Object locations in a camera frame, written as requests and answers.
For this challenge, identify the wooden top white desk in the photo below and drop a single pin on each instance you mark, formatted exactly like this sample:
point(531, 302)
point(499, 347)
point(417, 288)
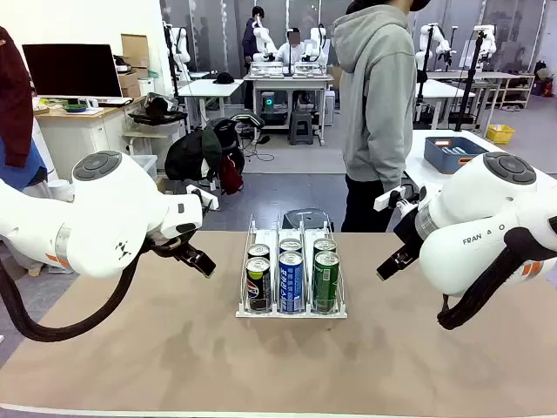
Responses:
point(78, 130)

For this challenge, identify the person's right forearm grey sleeve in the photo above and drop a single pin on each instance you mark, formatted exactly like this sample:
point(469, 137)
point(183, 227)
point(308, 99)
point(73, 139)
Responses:
point(387, 161)

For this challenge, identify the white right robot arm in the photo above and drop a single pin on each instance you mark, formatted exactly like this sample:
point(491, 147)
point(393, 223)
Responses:
point(478, 209)

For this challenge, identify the black Pepsi can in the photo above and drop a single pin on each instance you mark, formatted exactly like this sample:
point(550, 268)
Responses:
point(258, 250)
point(258, 287)

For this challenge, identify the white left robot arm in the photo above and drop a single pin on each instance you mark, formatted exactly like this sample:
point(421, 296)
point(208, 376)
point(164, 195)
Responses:
point(109, 217)

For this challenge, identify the red container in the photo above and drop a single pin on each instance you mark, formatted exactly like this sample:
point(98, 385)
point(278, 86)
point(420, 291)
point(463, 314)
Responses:
point(544, 87)

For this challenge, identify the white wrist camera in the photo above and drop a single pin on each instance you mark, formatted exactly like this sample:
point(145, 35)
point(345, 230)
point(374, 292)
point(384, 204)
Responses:
point(387, 200)
point(204, 198)

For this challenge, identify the white lab workbench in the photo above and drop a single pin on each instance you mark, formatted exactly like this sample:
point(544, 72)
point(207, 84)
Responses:
point(287, 78)

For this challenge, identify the dark red bag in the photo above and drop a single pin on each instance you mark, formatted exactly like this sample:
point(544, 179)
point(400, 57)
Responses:
point(230, 174)

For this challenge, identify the black computer monitor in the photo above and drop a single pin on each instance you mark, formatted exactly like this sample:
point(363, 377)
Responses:
point(71, 69)

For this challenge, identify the white lab table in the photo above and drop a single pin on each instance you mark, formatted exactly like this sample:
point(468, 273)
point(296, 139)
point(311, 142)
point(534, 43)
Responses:
point(209, 87)
point(439, 89)

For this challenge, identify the small brown cardboard box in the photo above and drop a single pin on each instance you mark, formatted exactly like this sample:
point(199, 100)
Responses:
point(129, 85)

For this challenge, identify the white keyboard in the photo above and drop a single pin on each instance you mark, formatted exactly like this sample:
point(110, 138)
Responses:
point(113, 102)

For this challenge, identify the dark grey plastic stool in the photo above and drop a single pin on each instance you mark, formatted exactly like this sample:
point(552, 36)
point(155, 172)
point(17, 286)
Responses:
point(304, 217)

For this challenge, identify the black backpack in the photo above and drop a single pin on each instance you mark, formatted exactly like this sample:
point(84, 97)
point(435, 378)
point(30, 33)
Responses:
point(187, 152)

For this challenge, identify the person in grey hoodie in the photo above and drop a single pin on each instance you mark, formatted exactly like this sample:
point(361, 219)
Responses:
point(370, 87)

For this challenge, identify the green bowl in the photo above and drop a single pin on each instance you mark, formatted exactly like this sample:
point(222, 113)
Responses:
point(75, 108)

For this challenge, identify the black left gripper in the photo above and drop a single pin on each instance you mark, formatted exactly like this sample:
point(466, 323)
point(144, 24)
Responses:
point(172, 248)

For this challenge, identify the clear plastic storage box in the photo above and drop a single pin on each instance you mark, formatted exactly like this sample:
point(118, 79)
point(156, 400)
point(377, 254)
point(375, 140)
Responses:
point(145, 165)

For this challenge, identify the blue Pocari Sweat can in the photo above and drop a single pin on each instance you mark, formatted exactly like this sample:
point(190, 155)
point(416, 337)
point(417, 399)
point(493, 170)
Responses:
point(290, 244)
point(290, 283)

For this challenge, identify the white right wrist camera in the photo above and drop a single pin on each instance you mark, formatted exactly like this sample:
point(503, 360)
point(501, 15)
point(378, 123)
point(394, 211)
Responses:
point(387, 200)

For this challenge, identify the black tripod stand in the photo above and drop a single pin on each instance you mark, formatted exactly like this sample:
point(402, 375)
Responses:
point(472, 78)

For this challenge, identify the computer tower with green light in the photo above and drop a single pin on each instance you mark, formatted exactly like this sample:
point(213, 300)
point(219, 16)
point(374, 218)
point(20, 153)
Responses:
point(270, 102)

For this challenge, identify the black cap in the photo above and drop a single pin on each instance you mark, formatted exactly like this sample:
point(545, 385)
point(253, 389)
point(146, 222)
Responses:
point(224, 78)

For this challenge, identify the person in maroon top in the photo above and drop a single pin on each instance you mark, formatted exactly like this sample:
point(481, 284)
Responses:
point(13, 100)

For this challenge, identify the white lab robot arm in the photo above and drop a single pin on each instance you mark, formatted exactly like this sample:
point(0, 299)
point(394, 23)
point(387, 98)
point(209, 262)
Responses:
point(424, 43)
point(263, 39)
point(489, 43)
point(320, 41)
point(180, 43)

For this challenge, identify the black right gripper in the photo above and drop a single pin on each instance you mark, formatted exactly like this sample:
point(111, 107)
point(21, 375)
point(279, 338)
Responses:
point(409, 237)

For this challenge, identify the small wooden side table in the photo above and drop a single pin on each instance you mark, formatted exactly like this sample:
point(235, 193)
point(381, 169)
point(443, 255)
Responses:
point(143, 135)

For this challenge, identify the flat brown cardboard sheet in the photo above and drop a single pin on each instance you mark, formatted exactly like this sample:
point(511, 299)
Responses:
point(135, 50)

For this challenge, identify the green soda can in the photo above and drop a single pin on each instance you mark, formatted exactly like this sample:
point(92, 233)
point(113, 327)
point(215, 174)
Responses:
point(325, 283)
point(324, 244)

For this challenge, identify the yellow plastic crate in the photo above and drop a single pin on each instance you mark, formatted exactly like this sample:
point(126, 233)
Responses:
point(500, 134)

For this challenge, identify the seated person in white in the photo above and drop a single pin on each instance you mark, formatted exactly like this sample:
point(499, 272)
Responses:
point(293, 50)

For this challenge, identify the large white table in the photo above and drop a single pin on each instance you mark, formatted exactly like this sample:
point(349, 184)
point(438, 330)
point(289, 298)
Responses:
point(435, 133)

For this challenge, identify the standing person in dark jacket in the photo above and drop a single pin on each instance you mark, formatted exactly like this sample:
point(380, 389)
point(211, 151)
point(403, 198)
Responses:
point(250, 43)

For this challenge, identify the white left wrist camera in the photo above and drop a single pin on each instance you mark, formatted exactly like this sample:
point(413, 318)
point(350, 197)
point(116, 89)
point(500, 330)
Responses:
point(204, 198)

